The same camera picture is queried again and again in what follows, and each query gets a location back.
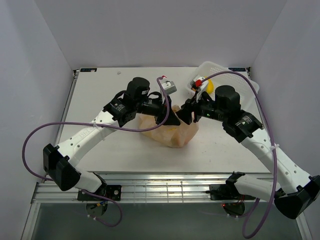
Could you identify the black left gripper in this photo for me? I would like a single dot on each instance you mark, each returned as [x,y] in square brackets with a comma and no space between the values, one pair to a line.
[161,113]

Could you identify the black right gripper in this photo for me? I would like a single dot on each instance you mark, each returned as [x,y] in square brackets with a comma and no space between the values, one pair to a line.
[186,109]

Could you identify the banana print plastic bag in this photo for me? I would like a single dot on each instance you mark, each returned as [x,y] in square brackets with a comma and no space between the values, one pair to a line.
[173,136]

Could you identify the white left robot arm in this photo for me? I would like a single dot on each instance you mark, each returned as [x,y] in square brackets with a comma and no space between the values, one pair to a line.
[61,162]

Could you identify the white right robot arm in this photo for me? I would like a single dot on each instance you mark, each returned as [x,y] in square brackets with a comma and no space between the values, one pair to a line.
[294,190]

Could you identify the yellow lemon fruit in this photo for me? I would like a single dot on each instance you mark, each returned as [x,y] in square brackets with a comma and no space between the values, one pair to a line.
[210,87]

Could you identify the white plastic basket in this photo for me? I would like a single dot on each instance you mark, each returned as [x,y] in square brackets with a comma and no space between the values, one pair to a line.
[208,68]

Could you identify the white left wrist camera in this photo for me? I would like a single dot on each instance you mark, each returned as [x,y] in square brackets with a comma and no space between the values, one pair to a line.
[168,85]

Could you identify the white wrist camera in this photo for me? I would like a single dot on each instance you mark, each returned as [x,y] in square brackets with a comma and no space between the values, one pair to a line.
[168,85]
[198,86]

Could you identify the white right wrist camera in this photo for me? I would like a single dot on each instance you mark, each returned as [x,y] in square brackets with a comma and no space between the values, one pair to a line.
[198,86]

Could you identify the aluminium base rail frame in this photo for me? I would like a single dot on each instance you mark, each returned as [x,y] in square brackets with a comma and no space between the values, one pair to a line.
[140,170]

